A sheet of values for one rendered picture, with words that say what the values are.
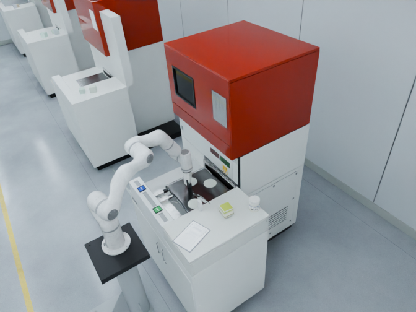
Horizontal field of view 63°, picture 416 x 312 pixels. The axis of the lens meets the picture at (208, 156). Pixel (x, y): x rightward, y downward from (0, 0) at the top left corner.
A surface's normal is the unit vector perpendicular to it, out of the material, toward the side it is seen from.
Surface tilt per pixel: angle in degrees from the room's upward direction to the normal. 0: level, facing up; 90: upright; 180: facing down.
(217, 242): 0
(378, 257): 0
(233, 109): 90
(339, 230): 0
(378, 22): 90
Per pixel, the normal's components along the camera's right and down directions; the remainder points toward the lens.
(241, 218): -0.06, -0.78
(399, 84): -0.83, 0.39
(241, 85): 0.55, 0.49
